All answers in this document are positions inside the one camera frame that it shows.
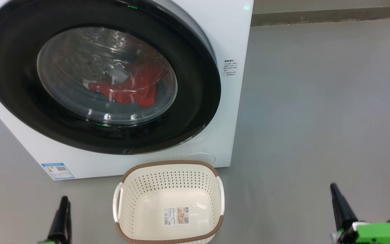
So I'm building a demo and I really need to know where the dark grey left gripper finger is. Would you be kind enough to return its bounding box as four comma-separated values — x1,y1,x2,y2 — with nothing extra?
48,196,70,243
66,200,72,244

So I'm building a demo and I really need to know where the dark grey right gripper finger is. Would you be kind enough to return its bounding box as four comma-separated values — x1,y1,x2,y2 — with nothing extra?
330,183,358,231

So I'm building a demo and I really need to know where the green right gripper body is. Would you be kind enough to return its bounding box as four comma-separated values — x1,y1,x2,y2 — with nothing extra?
330,220,390,244

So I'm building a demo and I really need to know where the round black glass washer door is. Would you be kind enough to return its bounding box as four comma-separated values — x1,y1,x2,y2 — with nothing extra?
0,0,222,155

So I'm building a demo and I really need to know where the red and white jersey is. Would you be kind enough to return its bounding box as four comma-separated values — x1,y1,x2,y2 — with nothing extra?
88,63,167,108

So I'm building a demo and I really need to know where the cream laundry basket brown rim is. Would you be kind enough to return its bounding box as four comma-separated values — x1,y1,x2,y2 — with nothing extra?
113,160,225,244

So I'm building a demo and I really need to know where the white front-load washing machine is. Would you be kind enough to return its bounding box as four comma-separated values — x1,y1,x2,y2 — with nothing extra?
0,0,254,181

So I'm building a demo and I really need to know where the blue energy label sticker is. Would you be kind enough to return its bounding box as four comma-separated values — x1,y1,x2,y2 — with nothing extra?
41,163,75,180

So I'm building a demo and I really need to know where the paper product label sticker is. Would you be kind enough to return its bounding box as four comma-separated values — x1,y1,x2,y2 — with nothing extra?
163,207,190,226

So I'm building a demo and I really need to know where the round white filter cover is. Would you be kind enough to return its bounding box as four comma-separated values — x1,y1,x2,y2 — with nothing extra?
181,152,216,168

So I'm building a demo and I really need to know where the grey skirting board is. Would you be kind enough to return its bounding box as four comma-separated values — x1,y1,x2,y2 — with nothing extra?
251,6,390,27

